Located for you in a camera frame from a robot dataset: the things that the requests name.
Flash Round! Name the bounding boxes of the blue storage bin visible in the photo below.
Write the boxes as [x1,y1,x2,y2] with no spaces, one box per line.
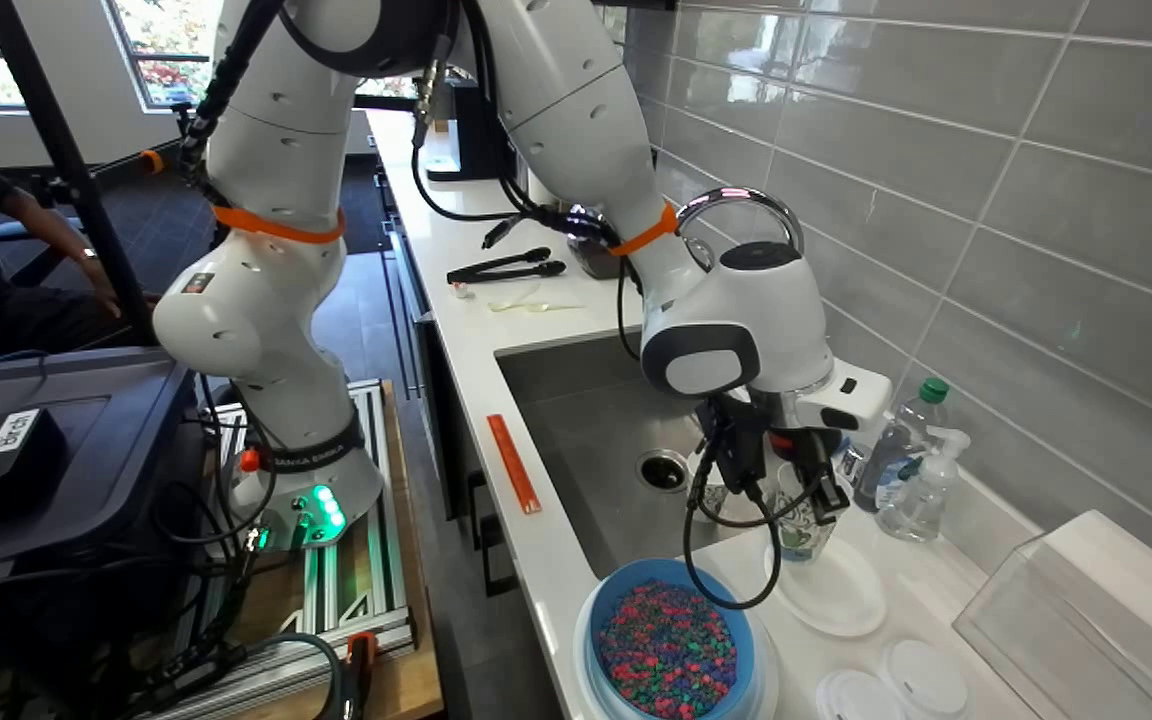
[0,349,199,578]

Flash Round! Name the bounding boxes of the blue bowl of beads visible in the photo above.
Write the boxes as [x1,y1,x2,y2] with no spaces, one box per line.
[579,557,762,720]

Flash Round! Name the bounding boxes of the black tongs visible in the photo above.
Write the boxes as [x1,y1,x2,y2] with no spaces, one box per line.
[445,248,564,284]

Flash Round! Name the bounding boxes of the white paper plate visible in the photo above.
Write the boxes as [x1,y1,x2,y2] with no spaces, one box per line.
[779,541,887,641]

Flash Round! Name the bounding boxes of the clear plastic bottle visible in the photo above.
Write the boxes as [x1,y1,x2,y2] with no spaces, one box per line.
[876,426,971,542]

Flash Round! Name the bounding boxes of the black coffee machine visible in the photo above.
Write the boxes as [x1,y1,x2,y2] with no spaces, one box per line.
[420,99,515,179]

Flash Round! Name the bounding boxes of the tall chrome faucet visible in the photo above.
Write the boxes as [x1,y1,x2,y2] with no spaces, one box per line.
[677,183,805,255]

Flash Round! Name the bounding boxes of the stainless steel sink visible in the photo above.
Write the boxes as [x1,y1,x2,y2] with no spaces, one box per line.
[496,336,757,574]

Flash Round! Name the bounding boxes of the white plastic utensil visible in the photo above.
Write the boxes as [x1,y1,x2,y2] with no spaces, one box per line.
[461,289,583,317]

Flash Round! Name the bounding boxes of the black tripod stand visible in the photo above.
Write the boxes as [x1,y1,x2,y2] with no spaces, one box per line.
[0,0,149,328]

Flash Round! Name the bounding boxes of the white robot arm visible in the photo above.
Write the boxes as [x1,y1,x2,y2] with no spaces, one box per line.
[152,0,865,548]

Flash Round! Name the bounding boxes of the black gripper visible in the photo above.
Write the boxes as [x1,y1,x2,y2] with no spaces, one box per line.
[699,396,848,525]

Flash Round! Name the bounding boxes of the orange tape strip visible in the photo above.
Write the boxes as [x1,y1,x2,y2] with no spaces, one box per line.
[487,412,542,515]

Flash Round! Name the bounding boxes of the white plastic lid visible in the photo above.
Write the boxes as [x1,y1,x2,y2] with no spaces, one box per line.
[886,641,970,720]
[818,668,906,720]

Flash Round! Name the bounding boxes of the green cap soap bottle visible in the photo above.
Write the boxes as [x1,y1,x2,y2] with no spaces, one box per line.
[852,374,950,512]

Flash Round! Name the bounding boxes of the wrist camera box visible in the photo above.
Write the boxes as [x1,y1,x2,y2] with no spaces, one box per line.
[795,359,894,433]

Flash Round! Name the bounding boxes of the dark brown bag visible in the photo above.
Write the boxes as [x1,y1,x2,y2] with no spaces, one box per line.
[570,231,619,281]

